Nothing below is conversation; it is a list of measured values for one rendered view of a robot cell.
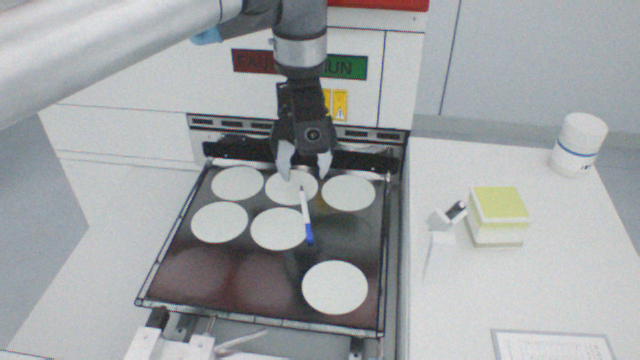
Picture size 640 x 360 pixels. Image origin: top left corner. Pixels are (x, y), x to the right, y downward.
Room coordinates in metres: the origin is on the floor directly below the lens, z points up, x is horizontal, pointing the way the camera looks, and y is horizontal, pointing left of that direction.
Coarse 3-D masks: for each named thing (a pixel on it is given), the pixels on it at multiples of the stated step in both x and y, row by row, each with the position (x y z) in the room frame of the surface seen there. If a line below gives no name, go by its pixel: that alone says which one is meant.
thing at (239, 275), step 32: (224, 160) 0.73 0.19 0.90; (320, 192) 0.64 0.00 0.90; (320, 224) 0.56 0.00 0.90; (352, 224) 0.56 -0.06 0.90; (192, 256) 0.48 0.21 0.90; (224, 256) 0.48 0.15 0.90; (256, 256) 0.48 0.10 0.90; (288, 256) 0.48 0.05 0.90; (320, 256) 0.48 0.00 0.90; (352, 256) 0.49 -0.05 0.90; (160, 288) 0.42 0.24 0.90; (192, 288) 0.42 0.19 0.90; (224, 288) 0.42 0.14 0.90; (256, 288) 0.42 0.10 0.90; (288, 288) 0.42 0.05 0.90; (320, 320) 0.37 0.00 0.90; (352, 320) 0.37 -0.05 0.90
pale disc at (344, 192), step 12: (336, 180) 0.67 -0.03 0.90; (348, 180) 0.67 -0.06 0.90; (360, 180) 0.67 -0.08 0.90; (324, 192) 0.64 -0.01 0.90; (336, 192) 0.64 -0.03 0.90; (348, 192) 0.64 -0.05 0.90; (360, 192) 0.64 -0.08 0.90; (372, 192) 0.64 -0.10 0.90; (336, 204) 0.61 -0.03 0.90; (348, 204) 0.61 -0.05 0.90; (360, 204) 0.61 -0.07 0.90
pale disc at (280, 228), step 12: (264, 216) 0.58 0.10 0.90; (276, 216) 0.58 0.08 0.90; (288, 216) 0.58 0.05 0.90; (300, 216) 0.58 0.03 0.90; (252, 228) 0.55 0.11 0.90; (264, 228) 0.55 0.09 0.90; (276, 228) 0.55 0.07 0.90; (288, 228) 0.55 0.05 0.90; (300, 228) 0.55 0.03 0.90; (264, 240) 0.52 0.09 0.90; (276, 240) 0.52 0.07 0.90; (288, 240) 0.52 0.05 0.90; (300, 240) 0.52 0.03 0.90
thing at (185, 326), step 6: (180, 318) 0.40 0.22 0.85; (186, 318) 0.40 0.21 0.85; (192, 318) 0.40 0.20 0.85; (198, 318) 0.42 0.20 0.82; (180, 324) 0.39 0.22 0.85; (186, 324) 0.39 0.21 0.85; (192, 324) 0.40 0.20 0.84; (174, 330) 0.38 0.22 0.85; (180, 330) 0.38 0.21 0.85; (186, 330) 0.38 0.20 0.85; (192, 330) 0.39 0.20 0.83; (174, 336) 0.37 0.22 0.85; (180, 336) 0.37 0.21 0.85; (186, 336) 0.37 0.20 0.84; (186, 342) 0.37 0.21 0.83
